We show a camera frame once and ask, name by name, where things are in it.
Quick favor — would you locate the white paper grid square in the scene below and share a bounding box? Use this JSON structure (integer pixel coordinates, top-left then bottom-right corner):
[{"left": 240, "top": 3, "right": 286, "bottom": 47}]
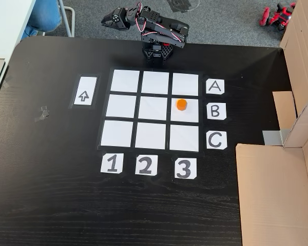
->
[
  {"left": 141, "top": 71, "right": 169, "bottom": 94},
  {"left": 138, "top": 96, "right": 168, "bottom": 120},
  {"left": 100, "top": 120, "right": 133, "bottom": 148},
  {"left": 169, "top": 125, "right": 200, "bottom": 152},
  {"left": 170, "top": 98, "right": 199, "bottom": 122},
  {"left": 106, "top": 94, "right": 138, "bottom": 119},
  {"left": 134, "top": 122, "right": 166, "bottom": 150},
  {"left": 110, "top": 69, "right": 140, "bottom": 93},
  {"left": 172, "top": 73, "right": 199, "bottom": 96}
]

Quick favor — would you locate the white arrow paper sheet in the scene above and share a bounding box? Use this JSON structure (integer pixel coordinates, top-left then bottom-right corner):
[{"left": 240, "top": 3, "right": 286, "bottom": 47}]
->
[{"left": 73, "top": 76, "right": 98, "bottom": 106}]

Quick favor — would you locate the person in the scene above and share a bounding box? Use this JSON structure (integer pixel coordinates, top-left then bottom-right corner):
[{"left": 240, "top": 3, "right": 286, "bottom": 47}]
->
[{"left": 22, "top": 0, "right": 63, "bottom": 39}]

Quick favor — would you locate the paper sheet letter A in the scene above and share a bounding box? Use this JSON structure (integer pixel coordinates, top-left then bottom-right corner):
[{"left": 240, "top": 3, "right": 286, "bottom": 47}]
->
[{"left": 205, "top": 78, "right": 225, "bottom": 95}]

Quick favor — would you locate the white table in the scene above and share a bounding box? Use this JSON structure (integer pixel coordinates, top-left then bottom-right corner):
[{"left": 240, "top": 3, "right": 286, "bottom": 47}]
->
[{"left": 0, "top": 0, "right": 37, "bottom": 111}]

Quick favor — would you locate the paper sheet letter B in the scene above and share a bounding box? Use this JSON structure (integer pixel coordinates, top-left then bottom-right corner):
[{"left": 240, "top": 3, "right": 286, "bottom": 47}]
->
[{"left": 206, "top": 102, "right": 227, "bottom": 120}]

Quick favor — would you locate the paper sheet number 1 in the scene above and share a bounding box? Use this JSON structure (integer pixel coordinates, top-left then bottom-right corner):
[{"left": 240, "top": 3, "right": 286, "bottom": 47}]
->
[{"left": 100, "top": 153, "right": 123, "bottom": 174}]

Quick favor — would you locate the paper sheet number 2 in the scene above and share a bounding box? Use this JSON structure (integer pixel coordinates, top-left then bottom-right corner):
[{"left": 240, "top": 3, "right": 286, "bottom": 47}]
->
[{"left": 134, "top": 154, "right": 159, "bottom": 176}]

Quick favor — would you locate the paper sheet letter C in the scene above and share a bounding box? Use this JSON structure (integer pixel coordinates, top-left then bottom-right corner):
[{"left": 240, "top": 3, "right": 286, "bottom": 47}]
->
[{"left": 206, "top": 131, "right": 227, "bottom": 150}]

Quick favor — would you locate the red black toy robot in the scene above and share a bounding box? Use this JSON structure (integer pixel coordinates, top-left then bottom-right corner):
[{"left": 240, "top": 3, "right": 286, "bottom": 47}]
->
[{"left": 259, "top": 2, "right": 297, "bottom": 32}]

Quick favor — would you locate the paper sheet number 3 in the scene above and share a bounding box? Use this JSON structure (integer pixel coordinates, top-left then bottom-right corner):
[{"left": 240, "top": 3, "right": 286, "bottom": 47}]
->
[{"left": 174, "top": 158, "right": 197, "bottom": 179}]

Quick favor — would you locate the grey tape strip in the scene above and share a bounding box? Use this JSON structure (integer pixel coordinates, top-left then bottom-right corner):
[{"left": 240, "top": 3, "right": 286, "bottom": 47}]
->
[{"left": 262, "top": 129, "right": 290, "bottom": 147}]

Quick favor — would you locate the brown cardboard screen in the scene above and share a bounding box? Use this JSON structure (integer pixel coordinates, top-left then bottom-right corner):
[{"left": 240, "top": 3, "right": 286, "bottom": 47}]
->
[{"left": 235, "top": 0, "right": 308, "bottom": 246}]

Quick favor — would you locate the grey metal chair frame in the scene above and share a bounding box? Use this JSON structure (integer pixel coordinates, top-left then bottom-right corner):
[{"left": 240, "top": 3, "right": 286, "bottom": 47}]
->
[{"left": 56, "top": 0, "right": 75, "bottom": 38}]

